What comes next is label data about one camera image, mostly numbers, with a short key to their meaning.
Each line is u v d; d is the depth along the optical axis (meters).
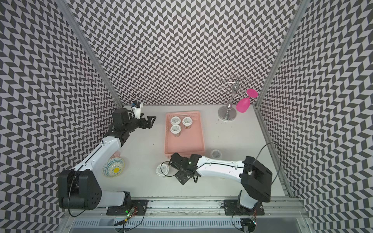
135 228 0.69
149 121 0.76
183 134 1.01
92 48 0.88
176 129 0.96
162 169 0.80
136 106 0.72
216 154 0.85
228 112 1.10
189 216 0.72
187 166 0.59
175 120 1.01
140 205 0.72
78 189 0.41
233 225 0.68
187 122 1.01
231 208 0.74
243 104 0.93
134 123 0.71
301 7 0.67
